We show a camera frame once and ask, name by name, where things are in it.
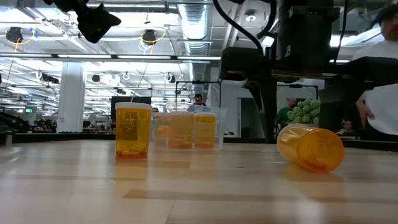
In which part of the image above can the silver ceiling duct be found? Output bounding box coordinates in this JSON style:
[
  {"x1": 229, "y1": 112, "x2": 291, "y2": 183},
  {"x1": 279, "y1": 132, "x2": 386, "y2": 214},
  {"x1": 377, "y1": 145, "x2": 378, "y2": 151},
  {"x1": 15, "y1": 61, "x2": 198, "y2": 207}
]
[{"x1": 177, "y1": 0, "x2": 213, "y2": 82}]

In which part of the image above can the black monitor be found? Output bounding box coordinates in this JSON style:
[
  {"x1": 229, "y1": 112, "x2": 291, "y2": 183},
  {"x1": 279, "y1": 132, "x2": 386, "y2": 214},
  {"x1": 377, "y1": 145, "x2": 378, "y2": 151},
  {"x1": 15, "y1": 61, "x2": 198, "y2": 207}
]
[{"x1": 111, "y1": 96, "x2": 152, "y2": 121}]

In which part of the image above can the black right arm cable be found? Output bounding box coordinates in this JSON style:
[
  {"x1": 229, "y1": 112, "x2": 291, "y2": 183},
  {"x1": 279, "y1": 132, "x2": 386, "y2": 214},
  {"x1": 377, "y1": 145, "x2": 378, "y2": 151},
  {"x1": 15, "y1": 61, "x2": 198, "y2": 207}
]
[{"x1": 212, "y1": 0, "x2": 278, "y2": 55}]

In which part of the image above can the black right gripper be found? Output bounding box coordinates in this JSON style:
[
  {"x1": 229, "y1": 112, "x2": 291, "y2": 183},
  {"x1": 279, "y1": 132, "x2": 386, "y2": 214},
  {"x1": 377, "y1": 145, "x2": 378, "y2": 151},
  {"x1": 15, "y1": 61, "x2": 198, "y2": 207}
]
[{"x1": 218, "y1": 46, "x2": 398, "y2": 144}]

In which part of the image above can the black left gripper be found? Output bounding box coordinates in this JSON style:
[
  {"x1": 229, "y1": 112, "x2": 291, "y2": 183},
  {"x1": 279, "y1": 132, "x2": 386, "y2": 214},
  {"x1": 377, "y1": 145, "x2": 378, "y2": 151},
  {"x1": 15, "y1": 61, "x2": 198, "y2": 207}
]
[{"x1": 43, "y1": 0, "x2": 122, "y2": 44}]

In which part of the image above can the person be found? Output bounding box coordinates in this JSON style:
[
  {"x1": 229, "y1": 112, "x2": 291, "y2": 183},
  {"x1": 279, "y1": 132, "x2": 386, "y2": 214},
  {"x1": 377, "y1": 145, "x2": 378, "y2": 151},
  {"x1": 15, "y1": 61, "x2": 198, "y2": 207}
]
[
  {"x1": 186, "y1": 93, "x2": 212, "y2": 113},
  {"x1": 336, "y1": 119, "x2": 360, "y2": 139},
  {"x1": 354, "y1": 2, "x2": 398, "y2": 142},
  {"x1": 276, "y1": 96, "x2": 298, "y2": 129}
]

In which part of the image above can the long ceiling light bar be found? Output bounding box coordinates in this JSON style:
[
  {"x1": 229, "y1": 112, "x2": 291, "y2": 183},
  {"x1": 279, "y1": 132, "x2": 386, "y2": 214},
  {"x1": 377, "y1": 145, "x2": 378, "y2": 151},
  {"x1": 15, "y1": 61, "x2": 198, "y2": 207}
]
[{"x1": 0, "y1": 53, "x2": 222, "y2": 62}]

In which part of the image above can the white pillar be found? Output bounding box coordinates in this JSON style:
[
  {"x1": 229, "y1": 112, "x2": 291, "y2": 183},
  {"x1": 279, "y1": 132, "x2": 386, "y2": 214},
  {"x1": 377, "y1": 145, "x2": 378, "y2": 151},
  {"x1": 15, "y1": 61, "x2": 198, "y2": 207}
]
[{"x1": 57, "y1": 62, "x2": 87, "y2": 134}]

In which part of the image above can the clear plastic basket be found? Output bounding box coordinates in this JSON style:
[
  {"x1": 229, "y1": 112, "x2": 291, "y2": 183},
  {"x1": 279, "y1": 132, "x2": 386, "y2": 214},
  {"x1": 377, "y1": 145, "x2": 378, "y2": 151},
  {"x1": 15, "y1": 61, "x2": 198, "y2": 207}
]
[{"x1": 151, "y1": 105, "x2": 228, "y2": 152}]

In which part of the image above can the green succulent in white pot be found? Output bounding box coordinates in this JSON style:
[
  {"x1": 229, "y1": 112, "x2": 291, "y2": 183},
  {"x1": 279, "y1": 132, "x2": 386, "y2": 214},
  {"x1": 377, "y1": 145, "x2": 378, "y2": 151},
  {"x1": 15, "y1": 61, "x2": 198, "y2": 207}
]
[{"x1": 286, "y1": 98, "x2": 322, "y2": 125}]

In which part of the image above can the black ceiling-hung device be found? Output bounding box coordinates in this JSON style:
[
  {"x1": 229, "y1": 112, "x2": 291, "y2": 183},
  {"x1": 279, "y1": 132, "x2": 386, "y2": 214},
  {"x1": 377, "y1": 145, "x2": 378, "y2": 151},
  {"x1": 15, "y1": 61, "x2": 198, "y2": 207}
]
[
  {"x1": 5, "y1": 26, "x2": 24, "y2": 44},
  {"x1": 142, "y1": 29, "x2": 157, "y2": 46}
]

